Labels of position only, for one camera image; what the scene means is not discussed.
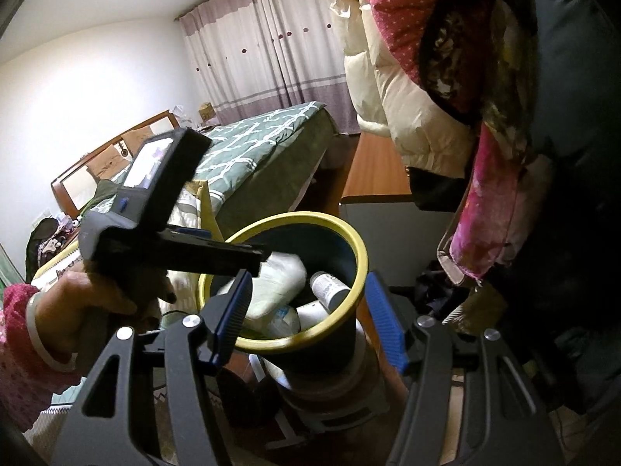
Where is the bed with green quilt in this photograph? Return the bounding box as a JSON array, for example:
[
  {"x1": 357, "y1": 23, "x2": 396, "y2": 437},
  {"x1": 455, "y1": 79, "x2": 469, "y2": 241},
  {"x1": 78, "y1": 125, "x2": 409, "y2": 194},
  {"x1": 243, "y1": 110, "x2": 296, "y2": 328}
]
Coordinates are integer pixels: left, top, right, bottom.
[{"x1": 191, "y1": 101, "x2": 340, "y2": 248}]

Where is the person's left forearm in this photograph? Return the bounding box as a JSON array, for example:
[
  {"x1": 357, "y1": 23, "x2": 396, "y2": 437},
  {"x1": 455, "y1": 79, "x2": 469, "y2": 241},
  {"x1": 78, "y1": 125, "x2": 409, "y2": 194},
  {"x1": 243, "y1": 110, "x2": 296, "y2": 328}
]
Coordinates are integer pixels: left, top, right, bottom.
[{"x1": 0, "y1": 282, "x2": 83, "y2": 430}]

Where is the pink floral garment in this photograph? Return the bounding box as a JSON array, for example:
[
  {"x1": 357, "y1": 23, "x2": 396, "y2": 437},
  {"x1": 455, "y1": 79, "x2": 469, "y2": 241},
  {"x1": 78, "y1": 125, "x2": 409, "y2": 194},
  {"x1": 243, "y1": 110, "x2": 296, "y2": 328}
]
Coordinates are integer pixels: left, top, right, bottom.
[{"x1": 449, "y1": 121, "x2": 529, "y2": 282}]

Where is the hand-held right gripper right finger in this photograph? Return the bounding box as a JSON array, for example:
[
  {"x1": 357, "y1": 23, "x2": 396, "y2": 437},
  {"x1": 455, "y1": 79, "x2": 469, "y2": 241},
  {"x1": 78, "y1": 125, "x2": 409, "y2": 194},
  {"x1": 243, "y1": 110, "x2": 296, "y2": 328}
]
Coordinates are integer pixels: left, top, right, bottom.
[{"x1": 366, "y1": 272, "x2": 566, "y2": 466}]

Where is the dark green garment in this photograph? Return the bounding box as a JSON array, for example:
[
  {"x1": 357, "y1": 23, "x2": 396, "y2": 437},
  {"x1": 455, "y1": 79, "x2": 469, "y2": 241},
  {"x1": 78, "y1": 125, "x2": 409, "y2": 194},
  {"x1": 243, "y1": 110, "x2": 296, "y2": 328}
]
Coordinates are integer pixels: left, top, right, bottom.
[{"x1": 80, "y1": 179, "x2": 122, "y2": 217}]

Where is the wooden headboard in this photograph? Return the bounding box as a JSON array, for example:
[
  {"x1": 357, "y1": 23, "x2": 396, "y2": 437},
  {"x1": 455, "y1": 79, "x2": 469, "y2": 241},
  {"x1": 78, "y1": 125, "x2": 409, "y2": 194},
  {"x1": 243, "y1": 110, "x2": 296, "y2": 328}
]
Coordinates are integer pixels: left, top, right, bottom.
[{"x1": 51, "y1": 109, "x2": 182, "y2": 219}]

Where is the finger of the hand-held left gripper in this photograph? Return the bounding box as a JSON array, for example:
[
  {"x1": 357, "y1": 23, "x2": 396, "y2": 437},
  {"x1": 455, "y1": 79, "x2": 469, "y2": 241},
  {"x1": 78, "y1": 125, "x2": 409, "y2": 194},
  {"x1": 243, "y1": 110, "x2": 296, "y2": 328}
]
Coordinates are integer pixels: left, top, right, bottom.
[{"x1": 162, "y1": 226, "x2": 271, "y2": 275}]

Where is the dark coat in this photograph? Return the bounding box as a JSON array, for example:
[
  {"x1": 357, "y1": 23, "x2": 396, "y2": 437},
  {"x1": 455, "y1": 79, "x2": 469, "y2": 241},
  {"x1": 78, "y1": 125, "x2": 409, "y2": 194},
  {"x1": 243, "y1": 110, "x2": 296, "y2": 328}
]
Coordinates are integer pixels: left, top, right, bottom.
[{"x1": 500, "y1": 0, "x2": 621, "y2": 413}]

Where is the person's left hand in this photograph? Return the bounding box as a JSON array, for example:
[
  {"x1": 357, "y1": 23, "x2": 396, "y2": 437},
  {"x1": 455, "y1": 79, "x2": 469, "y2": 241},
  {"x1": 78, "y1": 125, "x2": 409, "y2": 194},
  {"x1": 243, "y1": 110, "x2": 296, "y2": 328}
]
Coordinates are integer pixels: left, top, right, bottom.
[{"x1": 36, "y1": 264, "x2": 175, "y2": 350}]

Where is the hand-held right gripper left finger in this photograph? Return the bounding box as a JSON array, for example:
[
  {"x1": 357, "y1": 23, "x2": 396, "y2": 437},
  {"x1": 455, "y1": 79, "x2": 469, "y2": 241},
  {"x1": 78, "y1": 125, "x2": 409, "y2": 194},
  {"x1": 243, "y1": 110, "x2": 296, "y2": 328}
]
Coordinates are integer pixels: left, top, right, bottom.
[{"x1": 49, "y1": 268, "x2": 255, "y2": 466}]

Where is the white pill bottle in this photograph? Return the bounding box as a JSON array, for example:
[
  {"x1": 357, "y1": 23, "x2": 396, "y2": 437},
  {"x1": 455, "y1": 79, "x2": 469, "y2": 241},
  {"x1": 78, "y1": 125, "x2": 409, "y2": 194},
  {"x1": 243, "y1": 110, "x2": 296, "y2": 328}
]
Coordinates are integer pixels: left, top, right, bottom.
[{"x1": 309, "y1": 272, "x2": 352, "y2": 314}]

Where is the wooden desk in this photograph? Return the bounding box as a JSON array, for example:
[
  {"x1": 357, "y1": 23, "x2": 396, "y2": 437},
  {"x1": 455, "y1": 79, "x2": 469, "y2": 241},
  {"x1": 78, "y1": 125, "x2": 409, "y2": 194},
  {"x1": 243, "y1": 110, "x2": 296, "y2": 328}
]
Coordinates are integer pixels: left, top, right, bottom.
[{"x1": 340, "y1": 131, "x2": 418, "y2": 205}]

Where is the pale bangle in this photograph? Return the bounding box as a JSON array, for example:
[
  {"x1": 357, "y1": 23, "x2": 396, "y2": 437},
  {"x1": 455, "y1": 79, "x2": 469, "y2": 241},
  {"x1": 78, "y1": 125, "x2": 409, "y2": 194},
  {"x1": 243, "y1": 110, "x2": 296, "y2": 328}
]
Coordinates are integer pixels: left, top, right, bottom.
[{"x1": 26, "y1": 294, "x2": 81, "y2": 367}]

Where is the pink dotted jacket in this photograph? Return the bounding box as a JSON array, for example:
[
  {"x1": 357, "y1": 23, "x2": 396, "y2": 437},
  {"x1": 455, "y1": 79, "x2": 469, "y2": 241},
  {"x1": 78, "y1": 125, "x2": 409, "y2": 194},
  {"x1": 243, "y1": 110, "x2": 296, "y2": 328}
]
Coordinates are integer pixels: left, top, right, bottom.
[{"x1": 352, "y1": 0, "x2": 500, "y2": 122}]

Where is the white purple curtain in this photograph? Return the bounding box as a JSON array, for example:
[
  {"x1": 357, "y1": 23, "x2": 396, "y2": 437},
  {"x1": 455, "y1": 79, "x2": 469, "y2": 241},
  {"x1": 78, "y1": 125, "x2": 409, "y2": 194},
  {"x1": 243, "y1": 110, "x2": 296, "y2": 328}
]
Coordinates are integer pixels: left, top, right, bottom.
[{"x1": 177, "y1": 0, "x2": 362, "y2": 134}]

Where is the cream down jacket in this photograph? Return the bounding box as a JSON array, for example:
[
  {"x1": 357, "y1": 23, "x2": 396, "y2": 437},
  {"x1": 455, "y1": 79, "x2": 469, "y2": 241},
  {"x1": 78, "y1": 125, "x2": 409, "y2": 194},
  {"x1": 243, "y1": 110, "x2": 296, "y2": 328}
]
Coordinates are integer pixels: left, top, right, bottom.
[{"x1": 320, "y1": 0, "x2": 479, "y2": 178}]

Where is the dark bin yellow rim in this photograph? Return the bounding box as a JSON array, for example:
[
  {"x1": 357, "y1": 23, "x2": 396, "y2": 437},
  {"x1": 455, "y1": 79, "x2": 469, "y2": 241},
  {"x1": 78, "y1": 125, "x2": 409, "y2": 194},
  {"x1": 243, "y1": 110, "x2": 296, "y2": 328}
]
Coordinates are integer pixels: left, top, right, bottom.
[{"x1": 196, "y1": 211, "x2": 372, "y2": 384}]

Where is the dark floral bag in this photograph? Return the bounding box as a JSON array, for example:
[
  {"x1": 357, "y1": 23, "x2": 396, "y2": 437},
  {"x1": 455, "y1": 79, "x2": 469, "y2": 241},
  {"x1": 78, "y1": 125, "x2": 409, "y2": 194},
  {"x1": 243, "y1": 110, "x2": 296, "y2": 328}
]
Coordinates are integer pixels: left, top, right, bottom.
[{"x1": 24, "y1": 217, "x2": 66, "y2": 277}]

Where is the brown pillow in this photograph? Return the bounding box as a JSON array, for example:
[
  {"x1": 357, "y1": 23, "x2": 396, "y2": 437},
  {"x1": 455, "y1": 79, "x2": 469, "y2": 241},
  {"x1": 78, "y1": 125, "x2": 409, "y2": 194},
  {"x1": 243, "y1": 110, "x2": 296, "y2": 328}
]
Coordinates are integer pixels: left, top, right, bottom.
[
  {"x1": 87, "y1": 148, "x2": 132, "y2": 180},
  {"x1": 121, "y1": 126, "x2": 156, "y2": 147}
]

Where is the white instant noodle bowl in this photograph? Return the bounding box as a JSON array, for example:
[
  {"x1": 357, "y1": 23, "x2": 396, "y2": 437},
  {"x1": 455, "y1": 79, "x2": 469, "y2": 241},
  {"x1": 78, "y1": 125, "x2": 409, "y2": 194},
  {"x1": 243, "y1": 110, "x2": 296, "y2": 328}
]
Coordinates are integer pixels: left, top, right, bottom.
[{"x1": 216, "y1": 252, "x2": 309, "y2": 321}]

